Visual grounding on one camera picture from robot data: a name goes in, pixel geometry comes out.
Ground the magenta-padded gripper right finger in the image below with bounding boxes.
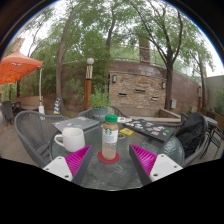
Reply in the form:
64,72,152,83
128,143,184,187

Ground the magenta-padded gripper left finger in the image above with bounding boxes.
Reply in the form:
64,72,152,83
43,143,95,187

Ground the green-capped coffee drink bottle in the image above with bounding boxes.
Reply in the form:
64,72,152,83
101,114,120,161

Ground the white ceramic mug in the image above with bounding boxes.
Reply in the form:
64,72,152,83
53,127,86,153

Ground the flat round red coaster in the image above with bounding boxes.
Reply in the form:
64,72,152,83
96,150,121,165

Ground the black jacket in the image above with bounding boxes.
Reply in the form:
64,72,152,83
175,112,208,154

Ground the yellow sticker card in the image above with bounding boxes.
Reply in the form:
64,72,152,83
119,127,135,136

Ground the dark patio table with chairs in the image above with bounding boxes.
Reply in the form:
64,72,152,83
206,116,224,158

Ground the green plant in blue pot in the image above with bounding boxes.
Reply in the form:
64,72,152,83
89,87,113,123

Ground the dark-trunk tree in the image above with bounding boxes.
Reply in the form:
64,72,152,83
126,0,214,112

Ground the leaning pale-trunk tree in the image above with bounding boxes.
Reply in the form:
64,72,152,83
29,0,118,116

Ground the orange patio umbrella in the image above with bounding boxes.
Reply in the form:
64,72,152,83
0,49,46,116

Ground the blue yellow striped post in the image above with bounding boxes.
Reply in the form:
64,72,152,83
53,97,62,115

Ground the wooden lamp post with globe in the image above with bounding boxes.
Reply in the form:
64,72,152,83
83,57,95,111

